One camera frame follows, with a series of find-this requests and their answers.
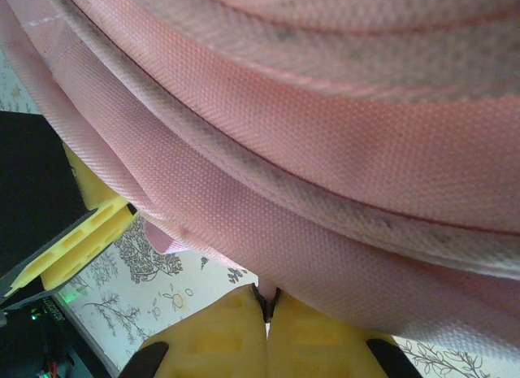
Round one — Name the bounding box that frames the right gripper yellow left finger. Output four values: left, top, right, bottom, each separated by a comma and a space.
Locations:
121, 283, 270, 378

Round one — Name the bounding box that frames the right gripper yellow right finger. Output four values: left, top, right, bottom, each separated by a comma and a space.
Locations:
266, 287, 416, 378

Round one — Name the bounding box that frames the pink student backpack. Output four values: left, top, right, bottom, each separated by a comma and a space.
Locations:
0, 0, 520, 369

